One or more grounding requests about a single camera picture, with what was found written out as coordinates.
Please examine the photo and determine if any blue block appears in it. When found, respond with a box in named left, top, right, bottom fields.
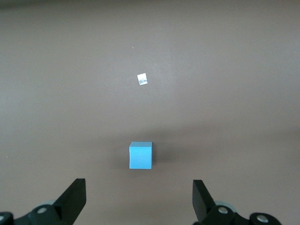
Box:
left=128, top=141, right=153, bottom=170

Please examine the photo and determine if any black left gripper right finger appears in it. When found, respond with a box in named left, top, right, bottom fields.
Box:
left=192, top=179, right=282, bottom=225

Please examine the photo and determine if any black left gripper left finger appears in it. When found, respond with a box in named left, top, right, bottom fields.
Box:
left=0, top=178, right=87, bottom=225

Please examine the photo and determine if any small tape piece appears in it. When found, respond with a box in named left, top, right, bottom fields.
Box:
left=137, top=73, right=149, bottom=86

